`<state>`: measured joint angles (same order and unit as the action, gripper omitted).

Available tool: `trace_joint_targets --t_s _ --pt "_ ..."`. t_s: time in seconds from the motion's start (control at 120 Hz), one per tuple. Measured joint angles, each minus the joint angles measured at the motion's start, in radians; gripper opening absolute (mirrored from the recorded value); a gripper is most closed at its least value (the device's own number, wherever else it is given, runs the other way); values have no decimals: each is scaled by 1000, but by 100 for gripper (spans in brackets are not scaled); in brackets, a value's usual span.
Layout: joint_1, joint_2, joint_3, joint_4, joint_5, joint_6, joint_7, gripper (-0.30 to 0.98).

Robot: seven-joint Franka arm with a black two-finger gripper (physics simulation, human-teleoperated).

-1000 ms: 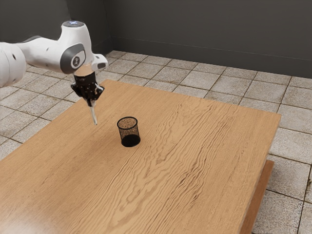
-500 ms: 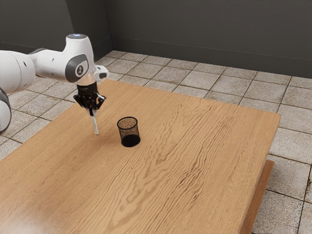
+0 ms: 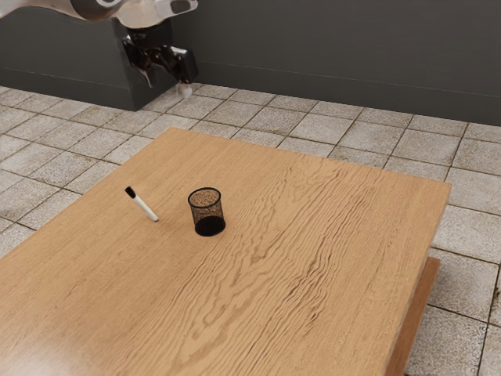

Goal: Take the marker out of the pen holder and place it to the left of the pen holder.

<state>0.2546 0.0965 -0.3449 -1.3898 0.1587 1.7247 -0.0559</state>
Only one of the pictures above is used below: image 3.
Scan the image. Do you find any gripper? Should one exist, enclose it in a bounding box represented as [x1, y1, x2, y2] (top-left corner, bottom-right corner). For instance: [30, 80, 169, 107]
[121, 20, 194, 99]

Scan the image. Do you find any white marker pen black cap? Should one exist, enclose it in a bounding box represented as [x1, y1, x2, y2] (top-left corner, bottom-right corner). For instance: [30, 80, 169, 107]
[124, 186, 160, 223]

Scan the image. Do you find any black mesh pen holder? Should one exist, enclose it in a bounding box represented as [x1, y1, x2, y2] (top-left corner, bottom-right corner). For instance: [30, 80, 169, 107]
[187, 186, 227, 237]

